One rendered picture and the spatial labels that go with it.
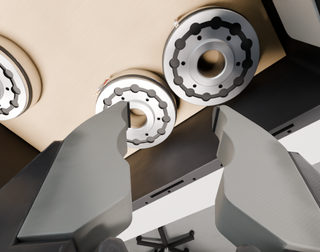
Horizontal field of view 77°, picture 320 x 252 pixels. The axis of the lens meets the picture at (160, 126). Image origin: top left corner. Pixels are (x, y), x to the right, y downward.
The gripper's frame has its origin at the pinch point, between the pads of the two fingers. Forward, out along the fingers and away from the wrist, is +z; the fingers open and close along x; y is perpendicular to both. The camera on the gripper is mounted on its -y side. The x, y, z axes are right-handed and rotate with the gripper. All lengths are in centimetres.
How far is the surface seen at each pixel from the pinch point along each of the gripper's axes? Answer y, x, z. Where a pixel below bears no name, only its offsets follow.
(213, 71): 1.6, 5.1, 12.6
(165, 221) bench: 54, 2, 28
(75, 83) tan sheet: 4.5, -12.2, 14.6
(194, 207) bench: 47, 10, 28
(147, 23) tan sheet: -2.8, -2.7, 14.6
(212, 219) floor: 158, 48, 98
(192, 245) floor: 202, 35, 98
